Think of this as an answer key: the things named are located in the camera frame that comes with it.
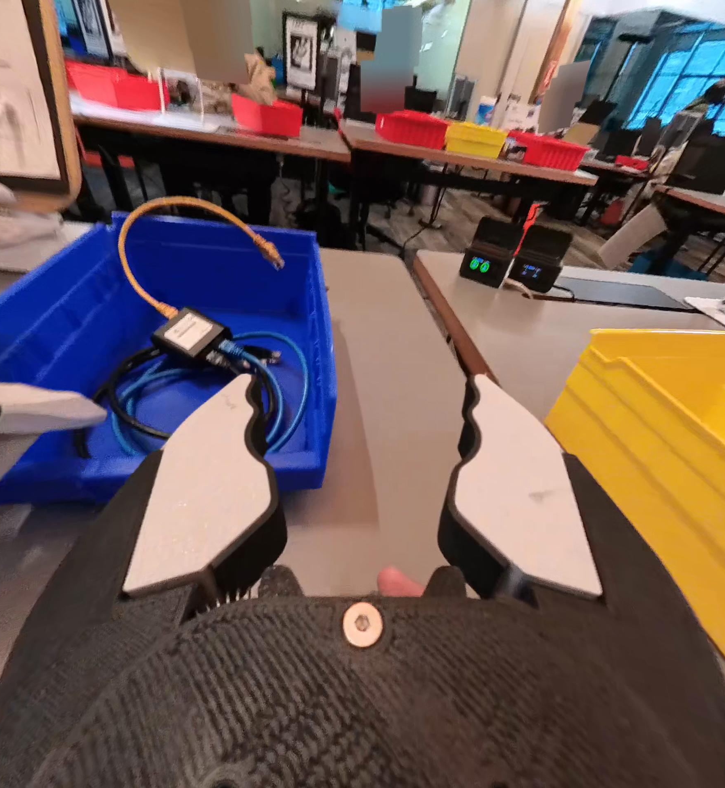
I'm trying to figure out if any blue plastic bin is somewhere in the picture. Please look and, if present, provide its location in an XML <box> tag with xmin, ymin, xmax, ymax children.
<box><xmin>0</xmin><ymin>211</ymin><xmax>339</xmax><ymax>509</ymax></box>

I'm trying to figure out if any person's right hand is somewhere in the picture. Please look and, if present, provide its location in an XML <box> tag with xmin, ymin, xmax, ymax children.
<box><xmin>377</xmin><ymin>566</ymin><xmax>426</xmax><ymax>598</ymax></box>

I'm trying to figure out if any black charger with display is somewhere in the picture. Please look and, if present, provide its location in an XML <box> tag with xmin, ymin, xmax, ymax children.
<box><xmin>459</xmin><ymin>217</ymin><xmax>525</xmax><ymax>289</ymax></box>
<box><xmin>507</xmin><ymin>224</ymin><xmax>574</xmax><ymax>294</ymax></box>

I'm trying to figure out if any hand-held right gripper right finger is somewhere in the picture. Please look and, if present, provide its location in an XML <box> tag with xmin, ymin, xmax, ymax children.
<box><xmin>438</xmin><ymin>373</ymin><xmax>603</xmax><ymax>601</ymax></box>

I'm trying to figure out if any orange ethernet cable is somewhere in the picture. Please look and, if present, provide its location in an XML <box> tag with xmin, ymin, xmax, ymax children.
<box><xmin>118</xmin><ymin>196</ymin><xmax>286</xmax><ymax>318</ymax></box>

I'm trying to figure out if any black desk mat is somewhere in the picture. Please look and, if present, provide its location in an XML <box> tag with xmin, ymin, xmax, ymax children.
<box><xmin>553</xmin><ymin>276</ymin><xmax>693</xmax><ymax>312</ymax></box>

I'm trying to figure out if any black framed picture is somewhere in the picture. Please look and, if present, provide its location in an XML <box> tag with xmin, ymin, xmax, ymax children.
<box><xmin>282</xmin><ymin>12</ymin><xmax>321</xmax><ymax>93</ymax></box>

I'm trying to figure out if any wooden clipboard with papers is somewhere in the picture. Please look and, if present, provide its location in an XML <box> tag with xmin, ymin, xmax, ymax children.
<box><xmin>0</xmin><ymin>0</ymin><xmax>84</xmax><ymax>214</ymax></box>

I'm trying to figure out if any brown long table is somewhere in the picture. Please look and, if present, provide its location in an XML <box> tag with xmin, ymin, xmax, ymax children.
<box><xmin>338</xmin><ymin>120</ymin><xmax>599</xmax><ymax>247</ymax></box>
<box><xmin>70</xmin><ymin>111</ymin><xmax>353</xmax><ymax>247</ymax></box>

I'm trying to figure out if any black cable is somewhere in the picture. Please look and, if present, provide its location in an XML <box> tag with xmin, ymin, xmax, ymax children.
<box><xmin>76</xmin><ymin>348</ymin><xmax>280</xmax><ymax>460</ymax></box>

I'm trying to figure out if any grey desk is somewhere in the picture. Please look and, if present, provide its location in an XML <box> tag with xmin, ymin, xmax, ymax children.
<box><xmin>0</xmin><ymin>222</ymin><xmax>493</xmax><ymax>727</ymax></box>
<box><xmin>413</xmin><ymin>249</ymin><xmax>725</xmax><ymax>740</ymax></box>

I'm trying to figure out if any large window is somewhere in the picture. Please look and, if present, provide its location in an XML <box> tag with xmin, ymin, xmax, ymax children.
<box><xmin>624</xmin><ymin>25</ymin><xmax>725</xmax><ymax>137</ymax></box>

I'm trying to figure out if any blue ethernet cable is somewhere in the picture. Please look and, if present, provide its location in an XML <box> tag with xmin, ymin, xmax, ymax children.
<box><xmin>110</xmin><ymin>332</ymin><xmax>310</xmax><ymax>458</ymax></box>

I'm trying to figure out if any black network adapter box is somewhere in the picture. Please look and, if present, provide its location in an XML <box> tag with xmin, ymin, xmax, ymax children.
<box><xmin>151</xmin><ymin>307</ymin><xmax>234</xmax><ymax>365</ymax></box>

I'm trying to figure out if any red plastic bin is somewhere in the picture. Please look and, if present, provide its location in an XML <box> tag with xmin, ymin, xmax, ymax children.
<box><xmin>231</xmin><ymin>94</ymin><xmax>304</xmax><ymax>138</ymax></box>
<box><xmin>509</xmin><ymin>131</ymin><xmax>592</xmax><ymax>172</ymax></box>
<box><xmin>65</xmin><ymin>60</ymin><xmax>170</xmax><ymax>112</ymax></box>
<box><xmin>375</xmin><ymin>111</ymin><xmax>450</xmax><ymax>151</ymax></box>

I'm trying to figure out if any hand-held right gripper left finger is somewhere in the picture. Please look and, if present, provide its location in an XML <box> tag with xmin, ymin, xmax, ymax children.
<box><xmin>121</xmin><ymin>373</ymin><xmax>288</xmax><ymax>599</ymax></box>

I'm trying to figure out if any small yellow plastic bin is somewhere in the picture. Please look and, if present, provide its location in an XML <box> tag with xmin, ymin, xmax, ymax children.
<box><xmin>444</xmin><ymin>121</ymin><xmax>510</xmax><ymax>160</ymax></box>

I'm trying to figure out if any large yellow plastic bin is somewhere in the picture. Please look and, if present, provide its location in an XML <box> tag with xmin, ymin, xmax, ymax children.
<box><xmin>544</xmin><ymin>328</ymin><xmax>725</xmax><ymax>696</ymax></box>

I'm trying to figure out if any black monitor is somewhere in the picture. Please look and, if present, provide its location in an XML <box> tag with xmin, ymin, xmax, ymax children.
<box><xmin>667</xmin><ymin>132</ymin><xmax>725</xmax><ymax>195</ymax></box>

